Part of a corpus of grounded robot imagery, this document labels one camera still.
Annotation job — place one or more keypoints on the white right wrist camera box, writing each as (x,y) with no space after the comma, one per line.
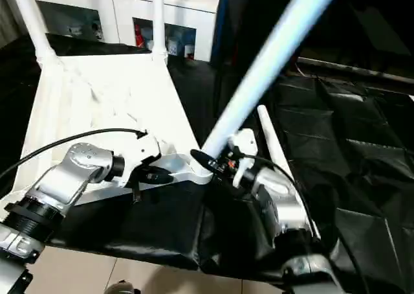
(244,148)

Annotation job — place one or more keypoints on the white plastic table leg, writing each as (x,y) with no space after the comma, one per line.
(35,22)
(158,15)
(272,61)
(278,151)

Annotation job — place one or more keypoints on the small white jar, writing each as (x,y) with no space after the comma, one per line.
(189,50)

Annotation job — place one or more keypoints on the red bottle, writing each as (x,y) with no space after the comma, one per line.
(138,36)

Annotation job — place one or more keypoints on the dark metal rod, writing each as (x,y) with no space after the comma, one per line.
(356,67)

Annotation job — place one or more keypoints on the dark grey curtain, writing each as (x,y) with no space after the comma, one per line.
(8,12)

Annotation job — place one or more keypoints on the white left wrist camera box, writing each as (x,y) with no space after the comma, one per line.
(139,153)

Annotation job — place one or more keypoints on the black work mat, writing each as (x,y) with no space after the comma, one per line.
(162,229)

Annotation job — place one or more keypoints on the white plastic table top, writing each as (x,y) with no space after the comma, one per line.
(110,100)

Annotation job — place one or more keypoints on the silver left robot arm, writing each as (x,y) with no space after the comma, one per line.
(65,184)

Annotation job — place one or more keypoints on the white glass-door cabinet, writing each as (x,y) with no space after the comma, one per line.
(103,9)

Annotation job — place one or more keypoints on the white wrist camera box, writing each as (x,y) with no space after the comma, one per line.
(139,153)
(244,148)

